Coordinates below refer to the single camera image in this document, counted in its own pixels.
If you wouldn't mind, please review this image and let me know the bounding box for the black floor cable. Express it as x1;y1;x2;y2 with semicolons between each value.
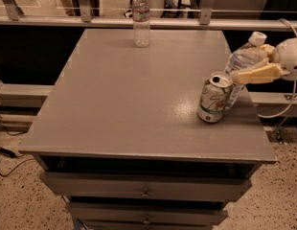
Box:
0;122;36;178

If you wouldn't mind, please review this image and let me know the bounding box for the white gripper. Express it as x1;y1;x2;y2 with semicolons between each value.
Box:
231;37;297;84

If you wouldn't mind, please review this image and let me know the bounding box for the blue labelled plastic bottle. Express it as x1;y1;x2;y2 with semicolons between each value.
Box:
223;31;268;111

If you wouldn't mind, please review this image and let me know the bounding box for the top grey drawer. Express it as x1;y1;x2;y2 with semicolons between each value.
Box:
41;172;251;202

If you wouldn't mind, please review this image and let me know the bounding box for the green 7up can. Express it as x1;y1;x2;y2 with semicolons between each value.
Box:
197;72;233;124

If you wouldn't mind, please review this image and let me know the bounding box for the grey drawer cabinet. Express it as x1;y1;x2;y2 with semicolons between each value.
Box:
20;29;276;230

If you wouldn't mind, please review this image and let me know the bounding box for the metal railing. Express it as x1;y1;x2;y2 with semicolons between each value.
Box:
0;0;297;32

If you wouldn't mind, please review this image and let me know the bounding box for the clear water bottle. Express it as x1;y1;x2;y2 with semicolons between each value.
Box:
132;0;150;47

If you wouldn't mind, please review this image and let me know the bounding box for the grey drawer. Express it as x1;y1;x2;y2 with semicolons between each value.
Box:
66;202;227;226
41;172;251;202

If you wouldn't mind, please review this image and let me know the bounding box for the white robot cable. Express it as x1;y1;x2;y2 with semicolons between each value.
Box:
257;17;297;119

